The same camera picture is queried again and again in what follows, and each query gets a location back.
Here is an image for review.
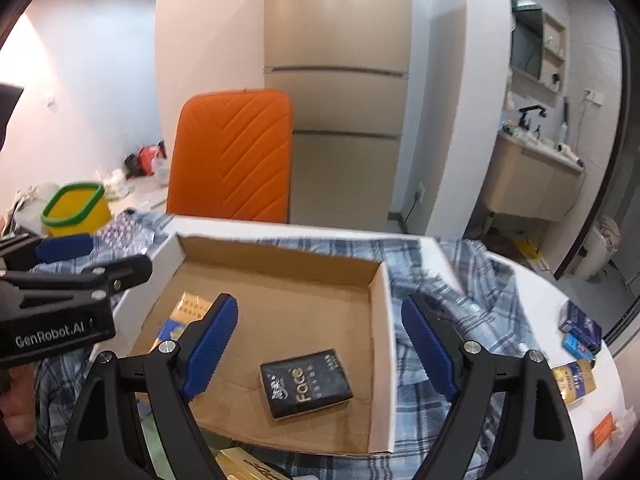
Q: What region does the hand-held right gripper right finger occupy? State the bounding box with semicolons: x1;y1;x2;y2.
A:
401;294;583;480

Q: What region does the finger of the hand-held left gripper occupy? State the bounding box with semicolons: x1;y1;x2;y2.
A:
0;254;153;311
0;233;94;273

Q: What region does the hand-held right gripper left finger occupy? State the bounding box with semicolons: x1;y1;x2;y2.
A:
57;294;240;480

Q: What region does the gold carton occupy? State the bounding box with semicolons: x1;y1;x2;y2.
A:
151;290;213;357

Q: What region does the cardboard box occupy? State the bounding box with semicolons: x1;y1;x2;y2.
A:
114;232;401;457

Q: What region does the black tissue packet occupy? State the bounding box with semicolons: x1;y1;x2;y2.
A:
260;347;354;421

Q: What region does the person's left hand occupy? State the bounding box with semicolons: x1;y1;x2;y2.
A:
0;364;37;445

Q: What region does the yellow basket with green rim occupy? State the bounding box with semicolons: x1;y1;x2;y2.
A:
40;181;112;237

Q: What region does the silver patterned packet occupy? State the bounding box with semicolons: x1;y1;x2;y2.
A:
95;210;153;261

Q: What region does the white cloth heap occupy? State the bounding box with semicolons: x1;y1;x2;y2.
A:
10;182;58;233

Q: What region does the blue plaid shirt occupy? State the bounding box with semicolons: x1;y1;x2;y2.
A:
30;207;531;480

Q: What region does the red bag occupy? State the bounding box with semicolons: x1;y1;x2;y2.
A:
137;145;162;177

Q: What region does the gold flat box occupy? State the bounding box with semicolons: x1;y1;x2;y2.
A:
217;447;296;480

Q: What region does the gold and blue packet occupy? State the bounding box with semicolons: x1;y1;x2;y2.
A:
550;359;597;406

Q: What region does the light blue small box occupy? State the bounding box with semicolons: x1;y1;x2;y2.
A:
562;332;601;359

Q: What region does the dark blue small box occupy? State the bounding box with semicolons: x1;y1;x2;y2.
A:
559;300;603;335

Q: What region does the orange chair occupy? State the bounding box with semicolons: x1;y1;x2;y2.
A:
166;89;293;223

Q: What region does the orange card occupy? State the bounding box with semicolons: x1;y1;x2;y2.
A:
592;412;619;451

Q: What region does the white trash bin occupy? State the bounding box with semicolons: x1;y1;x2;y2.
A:
577;216;623;278

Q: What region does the beige vanity cabinet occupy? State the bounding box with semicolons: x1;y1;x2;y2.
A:
482;130;586;223

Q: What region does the black faucet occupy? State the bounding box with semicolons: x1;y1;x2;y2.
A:
517;105;548;133

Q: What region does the beige refrigerator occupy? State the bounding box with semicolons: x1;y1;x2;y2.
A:
262;0;413;233

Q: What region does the mirror cabinet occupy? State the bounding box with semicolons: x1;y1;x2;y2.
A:
510;0;568;93

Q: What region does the black door frame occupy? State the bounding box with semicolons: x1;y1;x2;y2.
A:
550;10;640;343

